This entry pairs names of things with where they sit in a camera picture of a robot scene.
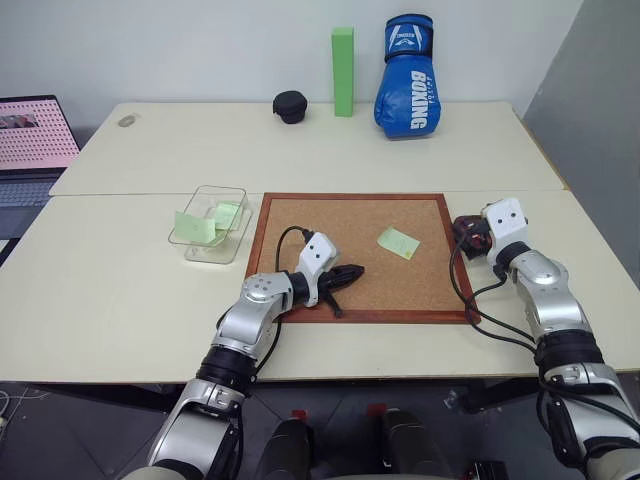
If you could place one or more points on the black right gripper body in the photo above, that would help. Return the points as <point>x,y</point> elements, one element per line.
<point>484,242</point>

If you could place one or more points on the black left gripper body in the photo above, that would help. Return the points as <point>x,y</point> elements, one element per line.
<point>331,282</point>

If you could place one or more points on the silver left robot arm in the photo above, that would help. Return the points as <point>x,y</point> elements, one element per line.
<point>250,325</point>

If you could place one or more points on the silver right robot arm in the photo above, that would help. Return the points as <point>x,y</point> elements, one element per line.
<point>555,310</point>

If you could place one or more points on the green sticky note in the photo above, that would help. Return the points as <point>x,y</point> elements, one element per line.
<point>395,241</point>
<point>194,227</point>
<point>227,214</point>

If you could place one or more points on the clear plastic box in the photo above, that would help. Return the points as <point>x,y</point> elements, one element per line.
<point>235,245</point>

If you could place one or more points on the wood-framed cork board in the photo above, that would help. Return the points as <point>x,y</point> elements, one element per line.
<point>350,290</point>

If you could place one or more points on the blue boxing glove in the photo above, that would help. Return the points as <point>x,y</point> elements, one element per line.
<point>407,90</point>

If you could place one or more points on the dark rounded shape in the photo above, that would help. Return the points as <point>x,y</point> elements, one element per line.
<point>287,450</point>
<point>412,445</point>

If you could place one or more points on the black round zip case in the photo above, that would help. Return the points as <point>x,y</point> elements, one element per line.
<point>290,107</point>

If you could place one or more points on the tall green block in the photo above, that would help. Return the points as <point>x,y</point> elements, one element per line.
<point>343,75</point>

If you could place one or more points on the open laptop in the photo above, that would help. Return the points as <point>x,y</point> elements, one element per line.
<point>30,145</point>

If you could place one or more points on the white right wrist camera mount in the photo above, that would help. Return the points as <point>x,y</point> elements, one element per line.
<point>505,222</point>

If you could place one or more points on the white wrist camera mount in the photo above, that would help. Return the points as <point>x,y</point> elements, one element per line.
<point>316,255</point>
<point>505,222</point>

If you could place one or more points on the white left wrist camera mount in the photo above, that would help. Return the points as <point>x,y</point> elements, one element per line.
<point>316,255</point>

